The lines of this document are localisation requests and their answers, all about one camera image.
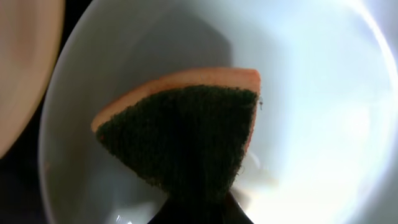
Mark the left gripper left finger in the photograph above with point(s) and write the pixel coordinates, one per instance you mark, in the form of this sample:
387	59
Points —
172	212

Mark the light blue plate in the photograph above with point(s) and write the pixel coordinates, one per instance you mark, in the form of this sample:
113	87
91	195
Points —
324	147

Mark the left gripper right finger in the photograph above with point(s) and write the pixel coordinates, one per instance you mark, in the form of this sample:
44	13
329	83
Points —
230	211

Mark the yellow plate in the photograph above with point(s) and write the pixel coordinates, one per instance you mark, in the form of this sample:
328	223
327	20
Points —
30	37

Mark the black round tray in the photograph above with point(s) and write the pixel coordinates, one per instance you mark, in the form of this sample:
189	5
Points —
20	189

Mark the green and yellow sponge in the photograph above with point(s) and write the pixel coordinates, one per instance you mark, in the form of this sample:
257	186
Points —
185	133

